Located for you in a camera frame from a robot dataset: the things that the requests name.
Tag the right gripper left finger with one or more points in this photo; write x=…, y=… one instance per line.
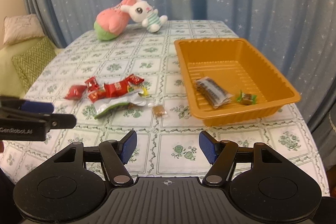
x=122, y=149

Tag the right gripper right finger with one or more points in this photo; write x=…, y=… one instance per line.
x=224, y=150

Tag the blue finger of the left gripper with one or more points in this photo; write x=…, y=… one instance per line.
x=37, y=107

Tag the silver green snack packet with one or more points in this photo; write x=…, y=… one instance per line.
x=105, y=106

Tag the small brown clear candy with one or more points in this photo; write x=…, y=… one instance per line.
x=159, y=111

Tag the red orange candy packet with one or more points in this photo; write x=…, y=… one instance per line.
x=97, y=95

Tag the dark striped snack packet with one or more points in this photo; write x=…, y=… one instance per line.
x=216, y=95

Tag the red snack packet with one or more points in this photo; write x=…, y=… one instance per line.
x=123, y=87

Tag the green candy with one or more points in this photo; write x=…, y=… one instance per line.
x=246, y=98

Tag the small red candy packet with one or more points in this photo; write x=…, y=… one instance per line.
x=92, y=84

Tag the yellow candy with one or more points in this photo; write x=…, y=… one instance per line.
x=141, y=90

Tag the green zigzag cushion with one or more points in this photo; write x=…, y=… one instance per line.
x=31, y=63

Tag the green patterned tablecloth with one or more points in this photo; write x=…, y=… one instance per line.
x=166, y=146

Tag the orange plastic tray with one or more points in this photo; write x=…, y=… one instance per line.
x=235, y=65

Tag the beige embroidered pillow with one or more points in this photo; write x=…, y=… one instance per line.
x=18, y=29

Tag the pink green plush toy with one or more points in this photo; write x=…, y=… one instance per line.
x=111, y=22

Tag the white rabbit plush toy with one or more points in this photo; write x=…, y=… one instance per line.
x=142, y=12

